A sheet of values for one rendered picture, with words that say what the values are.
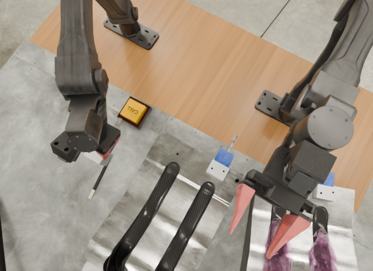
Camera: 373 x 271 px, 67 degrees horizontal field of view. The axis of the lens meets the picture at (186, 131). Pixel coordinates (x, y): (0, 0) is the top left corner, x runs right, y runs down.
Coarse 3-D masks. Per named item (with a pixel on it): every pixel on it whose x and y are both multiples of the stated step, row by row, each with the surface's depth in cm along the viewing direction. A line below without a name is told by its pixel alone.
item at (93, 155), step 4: (120, 120) 75; (116, 124) 75; (112, 148) 74; (88, 152) 72; (92, 152) 71; (96, 152) 71; (88, 156) 71; (92, 156) 71; (96, 156) 71; (108, 156) 74; (96, 160) 71; (100, 160) 71; (104, 160) 73; (108, 160) 75; (100, 164) 72; (104, 164) 74
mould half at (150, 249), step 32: (160, 160) 77; (192, 160) 76; (128, 192) 75; (192, 192) 74; (224, 192) 74; (128, 224) 71; (160, 224) 72; (96, 256) 67; (160, 256) 68; (192, 256) 69
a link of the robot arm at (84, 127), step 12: (96, 72) 51; (72, 96) 54; (84, 96) 54; (96, 96) 54; (72, 108) 52; (84, 108) 52; (72, 120) 50; (84, 120) 50; (96, 120) 54; (72, 132) 50; (84, 132) 50; (96, 132) 53; (72, 144) 53; (84, 144) 53; (96, 144) 53
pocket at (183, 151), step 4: (176, 144) 78; (180, 144) 80; (184, 144) 79; (176, 148) 80; (180, 148) 80; (184, 148) 80; (188, 148) 80; (192, 148) 78; (172, 152) 78; (176, 152) 80; (180, 152) 80; (184, 152) 80; (188, 152) 79; (192, 152) 79; (180, 156) 79; (184, 156) 79; (188, 156) 79; (184, 160) 79; (188, 160) 79
